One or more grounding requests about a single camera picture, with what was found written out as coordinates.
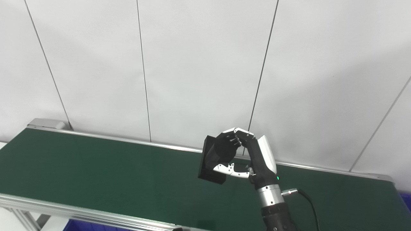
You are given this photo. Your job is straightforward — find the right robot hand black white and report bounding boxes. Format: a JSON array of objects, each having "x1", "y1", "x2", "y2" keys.
[{"x1": 213, "y1": 127, "x2": 279, "y2": 191}]

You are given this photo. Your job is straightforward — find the black cylinder-on-block part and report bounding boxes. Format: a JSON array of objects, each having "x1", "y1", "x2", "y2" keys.
[{"x1": 197, "y1": 135, "x2": 241, "y2": 185}]

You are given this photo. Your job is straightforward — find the blue plastic bin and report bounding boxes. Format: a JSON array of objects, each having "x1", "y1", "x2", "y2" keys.
[
  {"x1": 398, "y1": 191, "x2": 411, "y2": 207},
  {"x1": 63, "y1": 219, "x2": 137, "y2": 231}
]

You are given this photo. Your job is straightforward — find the aluminium conveyor leg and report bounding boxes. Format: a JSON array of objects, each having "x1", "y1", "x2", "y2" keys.
[{"x1": 11, "y1": 208, "x2": 52, "y2": 231}]

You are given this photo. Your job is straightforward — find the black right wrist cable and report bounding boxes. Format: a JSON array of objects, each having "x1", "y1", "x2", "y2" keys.
[{"x1": 281, "y1": 188, "x2": 321, "y2": 231}]

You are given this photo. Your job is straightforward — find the green conveyor belt aluminium frame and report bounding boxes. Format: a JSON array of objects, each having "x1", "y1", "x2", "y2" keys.
[{"x1": 0, "y1": 118, "x2": 411, "y2": 231}]

